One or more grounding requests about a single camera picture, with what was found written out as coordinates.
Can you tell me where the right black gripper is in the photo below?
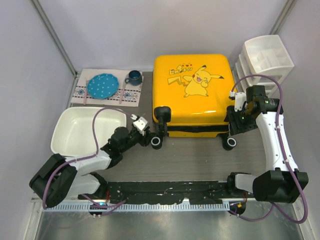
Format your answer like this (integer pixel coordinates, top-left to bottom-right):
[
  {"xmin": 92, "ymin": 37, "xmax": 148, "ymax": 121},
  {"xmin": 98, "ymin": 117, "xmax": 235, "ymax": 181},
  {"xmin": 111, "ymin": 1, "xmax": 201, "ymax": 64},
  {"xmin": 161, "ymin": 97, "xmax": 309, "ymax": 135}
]
[{"xmin": 226, "ymin": 106, "xmax": 258, "ymax": 136}]

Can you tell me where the yellow Pikachu hard suitcase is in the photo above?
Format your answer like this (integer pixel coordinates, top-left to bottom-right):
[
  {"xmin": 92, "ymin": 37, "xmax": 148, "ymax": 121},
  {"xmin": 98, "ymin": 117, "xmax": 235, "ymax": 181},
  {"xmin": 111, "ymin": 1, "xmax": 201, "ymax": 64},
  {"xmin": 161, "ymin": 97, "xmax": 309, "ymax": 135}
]
[{"xmin": 152, "ymin": 53, "xmax": 237, "ymax": 151}]

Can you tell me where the white square tray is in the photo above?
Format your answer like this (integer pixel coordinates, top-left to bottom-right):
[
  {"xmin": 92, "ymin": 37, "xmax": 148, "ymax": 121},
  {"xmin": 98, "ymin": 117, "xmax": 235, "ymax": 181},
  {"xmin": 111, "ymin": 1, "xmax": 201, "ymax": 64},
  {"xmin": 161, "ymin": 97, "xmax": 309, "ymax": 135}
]
[{"xmin": 50, "ymin": 106, "xmax": 127, "ymax": 157}]

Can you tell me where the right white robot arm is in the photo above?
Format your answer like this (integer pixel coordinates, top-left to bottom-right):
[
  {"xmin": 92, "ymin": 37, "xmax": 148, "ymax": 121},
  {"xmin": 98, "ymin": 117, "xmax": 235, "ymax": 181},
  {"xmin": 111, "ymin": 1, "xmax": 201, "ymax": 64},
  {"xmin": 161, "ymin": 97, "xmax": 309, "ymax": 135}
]
[{"xmin": 225, "ymin": 85, "xmax": 309, "ymax": 203}]

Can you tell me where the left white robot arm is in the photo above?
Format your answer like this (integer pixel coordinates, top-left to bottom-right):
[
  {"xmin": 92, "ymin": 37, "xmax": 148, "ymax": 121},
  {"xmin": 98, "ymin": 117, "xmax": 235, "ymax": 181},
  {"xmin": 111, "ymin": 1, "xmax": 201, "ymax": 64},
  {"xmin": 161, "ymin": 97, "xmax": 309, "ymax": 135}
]
[{"xmin": 29, "ymin": 127, "xmax": 162, "ymax": 208}]

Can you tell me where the dark blue ceramic cup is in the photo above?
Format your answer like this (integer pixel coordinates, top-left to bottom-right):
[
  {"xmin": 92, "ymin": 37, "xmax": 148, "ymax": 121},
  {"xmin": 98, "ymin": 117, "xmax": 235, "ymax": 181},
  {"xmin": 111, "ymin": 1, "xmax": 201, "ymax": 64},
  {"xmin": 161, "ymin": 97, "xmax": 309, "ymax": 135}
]
[{"xmin": 124, "ymin": 70, "xmax": 143, "ymax": 86}]

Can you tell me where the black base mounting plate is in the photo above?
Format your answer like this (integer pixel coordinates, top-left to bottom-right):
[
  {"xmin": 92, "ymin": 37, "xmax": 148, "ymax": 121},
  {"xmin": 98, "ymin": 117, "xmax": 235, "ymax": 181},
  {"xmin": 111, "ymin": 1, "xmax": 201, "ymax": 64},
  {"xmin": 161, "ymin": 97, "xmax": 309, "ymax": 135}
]
[{"xmin": 77, "ymin": 180, "xmax": 256, "ymax": 204}]

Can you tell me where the blue polka dot plate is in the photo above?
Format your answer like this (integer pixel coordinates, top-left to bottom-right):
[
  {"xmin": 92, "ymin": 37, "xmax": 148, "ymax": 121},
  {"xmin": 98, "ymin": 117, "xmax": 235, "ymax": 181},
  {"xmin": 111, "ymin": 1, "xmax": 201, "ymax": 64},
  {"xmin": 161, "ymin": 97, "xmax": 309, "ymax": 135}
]
[{"xmin": 86, "ymin": 73, "xmax": 119, "ymax": 100}]

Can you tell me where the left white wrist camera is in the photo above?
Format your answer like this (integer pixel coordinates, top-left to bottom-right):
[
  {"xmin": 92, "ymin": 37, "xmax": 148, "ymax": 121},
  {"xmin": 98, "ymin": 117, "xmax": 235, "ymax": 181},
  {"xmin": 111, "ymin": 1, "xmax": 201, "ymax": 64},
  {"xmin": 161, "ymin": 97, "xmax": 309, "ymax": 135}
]
[{"xmin": 130, "ymin": 114, "xmax": 149, "ymax": 136}]

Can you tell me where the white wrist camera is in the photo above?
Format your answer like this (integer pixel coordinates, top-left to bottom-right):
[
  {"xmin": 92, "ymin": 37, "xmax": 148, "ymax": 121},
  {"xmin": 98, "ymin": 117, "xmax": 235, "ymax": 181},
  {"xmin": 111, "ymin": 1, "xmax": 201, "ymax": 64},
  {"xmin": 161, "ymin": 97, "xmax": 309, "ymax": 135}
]
[
  {"xmin": 229, "ymin": 91, "xmax": 247, "ymax": 112},
  {"xmin": 130, "ymin": 114, "xmax": 149, "ymax": 136}
]

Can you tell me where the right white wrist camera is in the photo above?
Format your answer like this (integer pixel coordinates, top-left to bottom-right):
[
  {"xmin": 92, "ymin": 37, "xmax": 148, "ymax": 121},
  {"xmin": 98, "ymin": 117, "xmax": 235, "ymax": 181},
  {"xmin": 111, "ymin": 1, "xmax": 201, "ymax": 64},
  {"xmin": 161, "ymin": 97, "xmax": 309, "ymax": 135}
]
[{"xmin": 229, "ymin": 91, "xmax": 247, "ymax": 112}]

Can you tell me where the pink handled knife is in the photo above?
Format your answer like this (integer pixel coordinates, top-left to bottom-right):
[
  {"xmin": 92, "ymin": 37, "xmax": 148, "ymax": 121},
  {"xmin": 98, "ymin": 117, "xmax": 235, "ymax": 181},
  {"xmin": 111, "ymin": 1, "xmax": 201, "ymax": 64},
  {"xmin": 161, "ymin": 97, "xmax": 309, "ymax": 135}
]
[{"xmin": 119, "ymin": 82, "xmax": 127, "ymax": 104}]

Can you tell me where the white slotted cable duct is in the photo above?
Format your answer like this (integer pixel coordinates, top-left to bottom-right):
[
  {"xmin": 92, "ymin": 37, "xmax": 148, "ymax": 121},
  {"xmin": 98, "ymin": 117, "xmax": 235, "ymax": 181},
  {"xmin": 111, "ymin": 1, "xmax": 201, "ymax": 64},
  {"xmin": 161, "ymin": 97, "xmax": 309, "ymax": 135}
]
[{"xmin": 45, "ymin": 199, "xmax": 230, "ymax": 213}]

